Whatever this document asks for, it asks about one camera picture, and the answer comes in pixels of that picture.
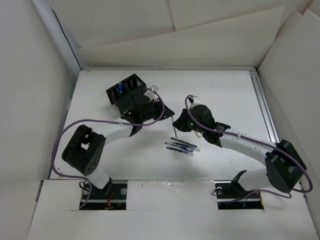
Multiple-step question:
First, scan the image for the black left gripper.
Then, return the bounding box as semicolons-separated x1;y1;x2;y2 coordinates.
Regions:
140;98;174;122

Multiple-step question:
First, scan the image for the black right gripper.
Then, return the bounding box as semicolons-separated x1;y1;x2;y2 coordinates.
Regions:
172;108;206;134

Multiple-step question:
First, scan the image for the thin green white pen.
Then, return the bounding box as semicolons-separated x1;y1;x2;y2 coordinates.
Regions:
171;116;178;139

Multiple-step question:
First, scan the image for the black marker pen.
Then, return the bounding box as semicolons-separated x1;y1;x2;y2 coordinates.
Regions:
170;137;198;148

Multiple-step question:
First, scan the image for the light blue gel pen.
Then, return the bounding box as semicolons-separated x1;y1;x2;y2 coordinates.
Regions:
165;141;201;152

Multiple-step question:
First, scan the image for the blue grip gel pen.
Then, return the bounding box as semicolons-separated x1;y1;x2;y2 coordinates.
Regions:
166;146;194;157

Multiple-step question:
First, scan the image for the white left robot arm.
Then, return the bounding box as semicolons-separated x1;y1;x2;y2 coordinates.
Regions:
61;92;175;199

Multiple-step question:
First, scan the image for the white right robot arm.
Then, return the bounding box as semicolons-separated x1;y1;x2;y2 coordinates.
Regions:
172;104;307;197

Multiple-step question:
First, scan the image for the black slotted organizer box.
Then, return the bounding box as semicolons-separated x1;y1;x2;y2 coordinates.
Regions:
106;73;147;116

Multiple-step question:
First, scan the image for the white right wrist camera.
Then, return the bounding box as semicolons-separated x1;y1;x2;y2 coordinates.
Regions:
188;95;202;109

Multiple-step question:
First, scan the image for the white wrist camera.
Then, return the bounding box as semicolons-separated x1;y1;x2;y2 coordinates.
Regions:
188;95;202;109
144;85;159;102

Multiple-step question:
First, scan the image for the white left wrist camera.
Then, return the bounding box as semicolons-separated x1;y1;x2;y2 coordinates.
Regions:
144;85;159;102

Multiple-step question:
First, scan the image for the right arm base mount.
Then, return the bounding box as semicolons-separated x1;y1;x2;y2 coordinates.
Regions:
211;170;264;210

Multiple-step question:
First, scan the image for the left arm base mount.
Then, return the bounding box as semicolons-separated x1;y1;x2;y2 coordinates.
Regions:
78;181;128;211

